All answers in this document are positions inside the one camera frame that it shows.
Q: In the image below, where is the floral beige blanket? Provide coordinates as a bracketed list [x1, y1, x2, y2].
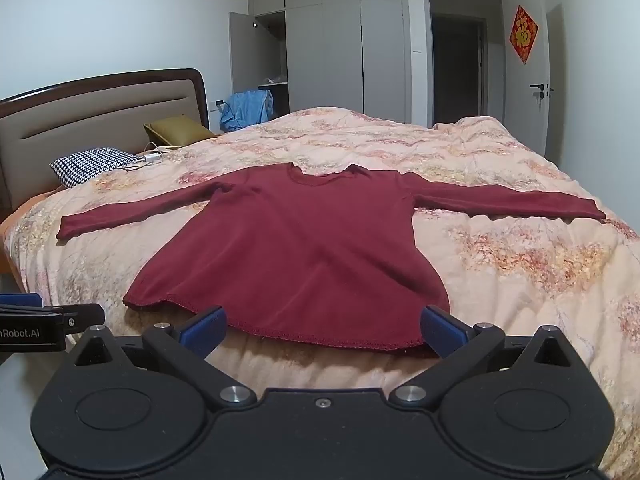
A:
[5, 106, 640, 480]

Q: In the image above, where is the power bank with cable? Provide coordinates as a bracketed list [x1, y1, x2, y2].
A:
[122, 142, 186, 171]

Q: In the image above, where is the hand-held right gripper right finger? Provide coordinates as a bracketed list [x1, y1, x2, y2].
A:
[389, 304, 577, 409]

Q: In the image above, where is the grey built-in wardrobe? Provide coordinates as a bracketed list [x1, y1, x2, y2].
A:
[229, 0, 407, 123]

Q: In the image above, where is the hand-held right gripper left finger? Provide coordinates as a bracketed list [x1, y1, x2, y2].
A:
[74, 305, 259, 409]

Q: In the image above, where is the houndstooth pillow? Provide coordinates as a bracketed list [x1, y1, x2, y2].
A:
[49, 147, 146, 188]

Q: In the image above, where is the olive green pillow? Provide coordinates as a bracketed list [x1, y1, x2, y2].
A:
[143, 115, 218, 150]

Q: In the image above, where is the padded bed headboard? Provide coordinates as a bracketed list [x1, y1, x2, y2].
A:
[0, 68, 210, 223]

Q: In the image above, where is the red diamond door decoration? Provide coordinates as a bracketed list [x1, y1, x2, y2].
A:
[509, 5, 540, 65]

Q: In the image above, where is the blue garment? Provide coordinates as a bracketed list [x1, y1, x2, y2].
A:
[220, 90, 275, 133]

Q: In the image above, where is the white room door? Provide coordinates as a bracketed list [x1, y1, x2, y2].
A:
[502, 0, 563, 158]

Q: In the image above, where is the dark red long-sleeved sweater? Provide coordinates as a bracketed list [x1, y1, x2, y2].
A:
[56, 162, 607, 352]

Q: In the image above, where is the white door frame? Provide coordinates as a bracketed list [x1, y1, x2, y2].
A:
[422, 0, 506, 128]

